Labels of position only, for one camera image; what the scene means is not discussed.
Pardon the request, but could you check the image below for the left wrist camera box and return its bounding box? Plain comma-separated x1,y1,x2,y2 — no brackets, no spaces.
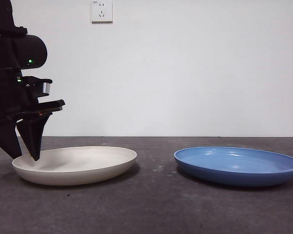
22,76,53,97

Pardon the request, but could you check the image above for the white plate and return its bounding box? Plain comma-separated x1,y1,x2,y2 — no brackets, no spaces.
11,145,138,186

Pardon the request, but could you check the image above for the blue plate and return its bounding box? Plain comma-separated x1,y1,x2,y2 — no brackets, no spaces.
173,146,293,188

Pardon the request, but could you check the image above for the white wall socket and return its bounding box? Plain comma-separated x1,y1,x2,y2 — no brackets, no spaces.
91,0,113,24

